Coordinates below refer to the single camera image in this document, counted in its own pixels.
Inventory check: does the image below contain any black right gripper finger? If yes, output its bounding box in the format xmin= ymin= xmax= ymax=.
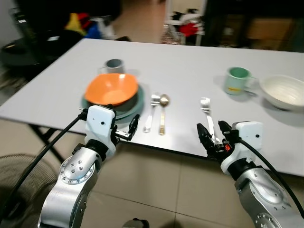
xmin=197 ymin=123 xmax=214 ymax=154
xmin=218 ymin=121 xmax=234 ymax=143

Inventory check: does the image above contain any green plate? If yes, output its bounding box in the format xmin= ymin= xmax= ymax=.
xmin=80 ymin=84 xmax=145 ymax=121

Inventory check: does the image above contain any silver fork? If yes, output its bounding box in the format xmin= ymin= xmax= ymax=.
xmin=199 ymin=97 xmax=218 ymax=144
xmin=143 ymin=94 xmax=161 ymax=134

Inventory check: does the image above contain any gold spoon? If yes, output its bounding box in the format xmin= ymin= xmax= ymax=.
xmin=158 ymin=94 xmax=171 ymax=136

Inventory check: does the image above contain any orange bowl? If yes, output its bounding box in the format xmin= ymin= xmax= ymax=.
xmin=84 ymin=73 xmax=140 ymax=107

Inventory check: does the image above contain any green mug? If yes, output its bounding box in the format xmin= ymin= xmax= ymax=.
xmin=224 ymin=66 xmax=257 ymax=96

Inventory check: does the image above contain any grey mug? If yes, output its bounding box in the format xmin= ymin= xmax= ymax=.
xmin=98 ymin=58 xmax=125 ymax=75

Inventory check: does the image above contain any white bowl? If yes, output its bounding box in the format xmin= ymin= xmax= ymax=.
xmin=259 ymin=75 xmax=304 ymax=112

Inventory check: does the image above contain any blue bag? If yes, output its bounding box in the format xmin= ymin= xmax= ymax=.
xmin=85 ymin=21 xmax=103 ymax=40

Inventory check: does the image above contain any black floor fan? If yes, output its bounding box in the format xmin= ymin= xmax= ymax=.
xmin=0 ymin=152 xmax=61 ymax=228

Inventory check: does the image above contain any red cloth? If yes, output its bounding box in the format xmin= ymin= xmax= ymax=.
xmin=179 ymin=21 xmax=200 ymax=38

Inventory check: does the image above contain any brown cardboard box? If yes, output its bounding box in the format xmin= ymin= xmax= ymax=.
xmin=246 ymin=18 xmax=291 ymax=41

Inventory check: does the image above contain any yellow bag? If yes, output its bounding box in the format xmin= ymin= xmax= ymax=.
xmin=65 ymin=12 xmax=82 ymax=35

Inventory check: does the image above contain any black chair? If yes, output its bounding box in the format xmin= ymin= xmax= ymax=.
xmin=0 ymin=39 xmax=50 ymax=68

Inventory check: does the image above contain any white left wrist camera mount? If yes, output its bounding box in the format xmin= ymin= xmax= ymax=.
xmin=85 ymin=105 xmax=117 ymax=144

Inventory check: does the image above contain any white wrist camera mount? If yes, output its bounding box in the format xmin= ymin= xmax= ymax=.
xmin=85 ymin=105 xmax=117 ymax=144
xmin=222 ymin=121 xmax=265 ymax=172

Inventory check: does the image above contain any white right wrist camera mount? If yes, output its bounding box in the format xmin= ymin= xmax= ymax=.
xmin=222 ymin=121 xmax=265 ymax=172

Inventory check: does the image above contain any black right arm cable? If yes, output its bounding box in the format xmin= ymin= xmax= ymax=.
xmin=239 ymin=138 xmax=304 ymax=218

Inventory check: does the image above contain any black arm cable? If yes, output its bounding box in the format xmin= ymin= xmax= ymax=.
xmin=239 ymin=138 xmax=304 ymax=218
xmin=0 ymin=108 xmax=90 ymax=220

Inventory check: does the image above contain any black table frame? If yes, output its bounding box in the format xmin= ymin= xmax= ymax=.
xmin=28 ymin=123 xmax=66 ymax=163

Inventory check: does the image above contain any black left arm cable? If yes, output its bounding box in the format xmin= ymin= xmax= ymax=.
xmin=0 ymin=108 xmax=90 ymax=220

